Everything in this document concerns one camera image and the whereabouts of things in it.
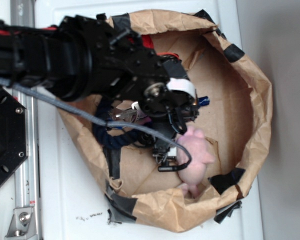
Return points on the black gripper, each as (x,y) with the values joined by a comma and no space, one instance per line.
(160,85)

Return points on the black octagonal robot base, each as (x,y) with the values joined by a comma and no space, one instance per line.
(13,139)

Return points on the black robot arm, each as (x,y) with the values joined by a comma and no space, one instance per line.
(64,60)

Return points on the metal key bunch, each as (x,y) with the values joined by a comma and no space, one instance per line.
(128,111)

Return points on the pink plush pig toy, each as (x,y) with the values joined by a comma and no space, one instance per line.
(195,142)

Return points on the aluminium extrusion rail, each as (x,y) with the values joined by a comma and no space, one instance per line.
(26,177)

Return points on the metal corner bracket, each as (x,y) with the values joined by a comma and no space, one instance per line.
(23,225)

